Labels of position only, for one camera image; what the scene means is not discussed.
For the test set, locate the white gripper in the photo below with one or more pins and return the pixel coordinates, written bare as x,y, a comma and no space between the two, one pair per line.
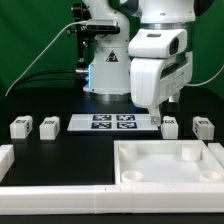
155,80

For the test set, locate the white square tabletop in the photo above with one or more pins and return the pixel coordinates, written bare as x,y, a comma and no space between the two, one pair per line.
165,161

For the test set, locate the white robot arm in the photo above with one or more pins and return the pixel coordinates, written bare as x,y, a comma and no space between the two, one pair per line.
109,72

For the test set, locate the white right obstacle bar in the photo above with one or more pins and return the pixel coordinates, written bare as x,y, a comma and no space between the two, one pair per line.
218,151

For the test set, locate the white obstacle bar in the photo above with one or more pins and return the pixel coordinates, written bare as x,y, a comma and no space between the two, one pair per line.
134,198
6,159
218,151

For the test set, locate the white tag board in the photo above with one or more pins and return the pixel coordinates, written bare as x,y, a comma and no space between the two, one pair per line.
111,122

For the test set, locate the white front obstacle bar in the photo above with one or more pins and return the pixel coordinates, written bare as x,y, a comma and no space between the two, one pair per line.
134,198

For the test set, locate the white left obstacle bar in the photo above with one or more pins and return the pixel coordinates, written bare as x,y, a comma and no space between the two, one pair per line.
6,159

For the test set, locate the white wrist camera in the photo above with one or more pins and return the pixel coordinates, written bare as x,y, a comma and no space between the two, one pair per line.
158,43

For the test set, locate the black camera on mount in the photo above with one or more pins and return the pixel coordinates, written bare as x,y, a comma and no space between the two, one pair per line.
104,27

